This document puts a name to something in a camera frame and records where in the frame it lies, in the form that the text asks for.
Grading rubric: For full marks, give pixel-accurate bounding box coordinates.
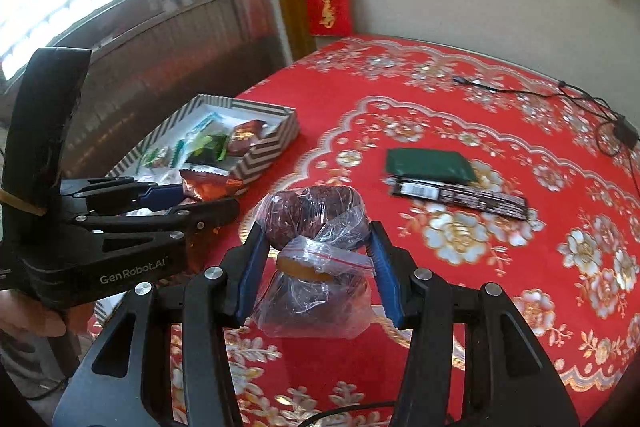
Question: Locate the striped cardboard box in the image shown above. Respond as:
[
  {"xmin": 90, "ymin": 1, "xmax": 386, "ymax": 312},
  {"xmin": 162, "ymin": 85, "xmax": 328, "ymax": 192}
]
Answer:
[{"xmin": 102, "ymin": 94, "xmax": 301, "ymax": 198}]

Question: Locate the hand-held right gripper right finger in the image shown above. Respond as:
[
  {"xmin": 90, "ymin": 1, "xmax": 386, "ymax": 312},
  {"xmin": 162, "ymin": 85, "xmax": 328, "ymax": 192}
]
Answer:
[{"xmin": 367, "ymin": 221, "xmax": 581, "ymax": 427}]

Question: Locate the brown slatted door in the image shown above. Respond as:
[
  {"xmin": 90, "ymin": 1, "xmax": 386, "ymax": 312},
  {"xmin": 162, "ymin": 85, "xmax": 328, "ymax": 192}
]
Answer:
[{"xmin": 50, "ymin": 0, "xmax": 281, "ymax": 158}]

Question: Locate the dark green flat packet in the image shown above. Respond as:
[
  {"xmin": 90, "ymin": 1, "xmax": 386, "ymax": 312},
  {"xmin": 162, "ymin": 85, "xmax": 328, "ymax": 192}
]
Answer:
[{"xmin": 384, "ymin": 148, "xmax": 478, "ymax": 186}]

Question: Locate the person's left hand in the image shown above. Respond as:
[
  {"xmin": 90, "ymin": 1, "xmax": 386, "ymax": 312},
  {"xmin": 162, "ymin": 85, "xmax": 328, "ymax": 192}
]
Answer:
[{"xmin": 0, "ymin": 292, "xmax": 93, "ymax": 338}]

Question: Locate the black power adapter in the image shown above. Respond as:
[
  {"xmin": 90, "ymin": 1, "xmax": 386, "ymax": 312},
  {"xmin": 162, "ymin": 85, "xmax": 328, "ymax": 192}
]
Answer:
[{"xmin": 612, "ymin": 117, "xmax": 636, "ymax": 142}]

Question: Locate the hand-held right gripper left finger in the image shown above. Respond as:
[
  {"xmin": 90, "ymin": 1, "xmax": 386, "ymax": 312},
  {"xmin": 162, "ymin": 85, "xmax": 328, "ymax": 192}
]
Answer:
[{"xmin": 52, "ymin": 222, "xmax": 273, "ymax": 427}]

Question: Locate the black snack bar packet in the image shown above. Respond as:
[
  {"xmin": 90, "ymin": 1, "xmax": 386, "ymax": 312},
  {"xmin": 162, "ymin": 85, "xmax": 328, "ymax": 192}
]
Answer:
[{"xmin": 389, "ymin": 175, "xmax": 531, "ymax": 222}]

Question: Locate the clear bag of dark snacks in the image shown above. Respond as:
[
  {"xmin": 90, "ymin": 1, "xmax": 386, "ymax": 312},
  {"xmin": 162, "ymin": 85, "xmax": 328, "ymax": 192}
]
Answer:
[{"xmin": 250, "ymin": 186, "xmax": 376, "ymax": 339}]

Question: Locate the orange red foil snack packet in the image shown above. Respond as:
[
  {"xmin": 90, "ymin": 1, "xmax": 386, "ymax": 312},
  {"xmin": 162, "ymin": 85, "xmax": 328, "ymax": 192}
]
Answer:
[{"xmin": 180, "ymin": 167, "xmax": 248, "ymax": 202}]

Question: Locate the black cable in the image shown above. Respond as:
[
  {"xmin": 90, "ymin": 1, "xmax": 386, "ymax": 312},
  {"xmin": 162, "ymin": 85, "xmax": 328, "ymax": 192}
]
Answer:
[{"xmin": 452, "ymin": 77, "xmax": 631, "ymax": 158}]

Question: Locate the red floral tablecloth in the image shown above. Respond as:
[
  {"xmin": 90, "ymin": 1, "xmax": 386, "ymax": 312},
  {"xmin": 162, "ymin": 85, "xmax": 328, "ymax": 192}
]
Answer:
[{"xmin": 87, "ymin": 34, "xmax": 640, "ymax": 427}]

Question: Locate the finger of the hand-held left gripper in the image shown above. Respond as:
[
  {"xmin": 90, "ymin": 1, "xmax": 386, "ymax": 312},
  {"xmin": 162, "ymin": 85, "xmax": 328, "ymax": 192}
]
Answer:
[
  {"xmin": 60, "ymin": 177, "xmax": 185, "ymax": 214},
  {"xmin": 75, "ymin": 198, "xmax": 241, "ymax": 240}
]

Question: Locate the green snack packet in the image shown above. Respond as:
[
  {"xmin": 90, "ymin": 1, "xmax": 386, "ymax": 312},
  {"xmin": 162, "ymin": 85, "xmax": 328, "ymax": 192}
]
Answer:
[{"xmin": 180, "ymin": 114, "xmax": 231, "ymax": 168}]

